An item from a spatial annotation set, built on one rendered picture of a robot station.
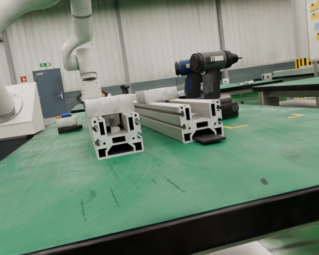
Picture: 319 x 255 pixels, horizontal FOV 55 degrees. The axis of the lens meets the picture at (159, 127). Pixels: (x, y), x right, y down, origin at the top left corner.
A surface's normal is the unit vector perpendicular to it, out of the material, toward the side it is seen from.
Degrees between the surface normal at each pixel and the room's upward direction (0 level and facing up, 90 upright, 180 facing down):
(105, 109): 90
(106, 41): 90
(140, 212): 0
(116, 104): 90
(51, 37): 90
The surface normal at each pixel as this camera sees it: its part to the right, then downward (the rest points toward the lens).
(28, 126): 0.10, 0.12
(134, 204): -0.14, -0.98
